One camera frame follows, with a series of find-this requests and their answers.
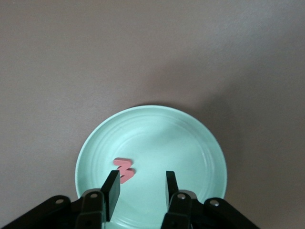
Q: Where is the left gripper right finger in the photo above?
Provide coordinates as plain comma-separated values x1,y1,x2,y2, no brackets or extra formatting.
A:
161,170,261,229

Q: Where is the green round plate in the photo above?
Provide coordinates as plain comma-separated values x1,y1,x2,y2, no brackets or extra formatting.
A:
75,104,228,228

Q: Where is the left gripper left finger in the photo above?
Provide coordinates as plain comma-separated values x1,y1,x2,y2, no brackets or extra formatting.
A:
0,170,121,229

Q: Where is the red foam letter w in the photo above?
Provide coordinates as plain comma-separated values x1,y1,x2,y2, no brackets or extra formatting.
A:
113,157,136,185

